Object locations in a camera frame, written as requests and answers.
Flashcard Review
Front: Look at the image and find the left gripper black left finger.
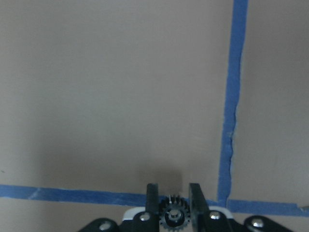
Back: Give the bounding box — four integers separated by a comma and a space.
145, 183, 159, 215

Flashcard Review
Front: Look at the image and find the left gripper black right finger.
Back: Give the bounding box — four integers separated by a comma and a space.
189, 183, 209, 218

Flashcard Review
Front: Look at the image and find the small black bearing gear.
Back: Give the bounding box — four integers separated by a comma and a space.
159, 195, 191, 232

